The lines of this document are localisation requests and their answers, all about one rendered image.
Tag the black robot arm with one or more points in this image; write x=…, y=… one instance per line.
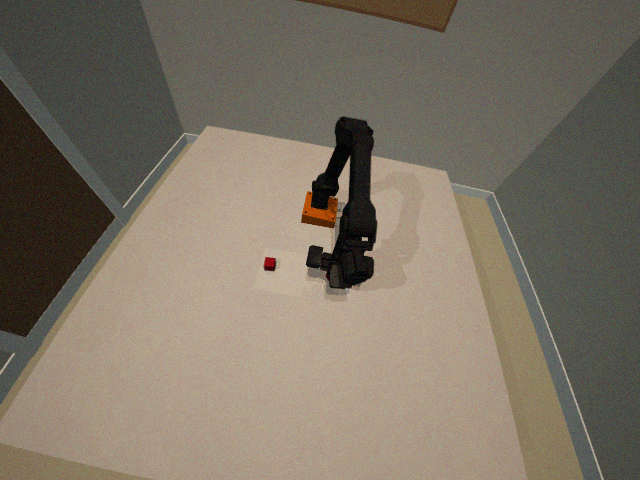
x=353, y=139

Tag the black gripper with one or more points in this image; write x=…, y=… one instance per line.
x=315, y=258

